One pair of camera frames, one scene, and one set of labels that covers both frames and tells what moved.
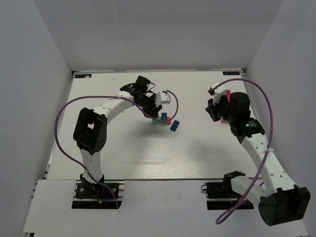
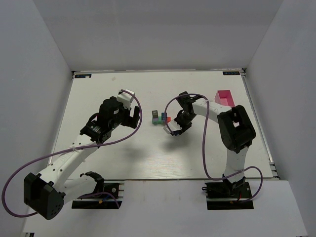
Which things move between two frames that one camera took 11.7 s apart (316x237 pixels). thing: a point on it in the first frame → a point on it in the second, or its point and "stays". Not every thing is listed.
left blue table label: x=83 y=75 stays
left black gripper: x=153 y=108 → x=127 y=117
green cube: x=157 y=122 stays
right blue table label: x=231 y=73 stays
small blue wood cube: x=164 y=116 stays
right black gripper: x=212 y=111 → x=181 y=123
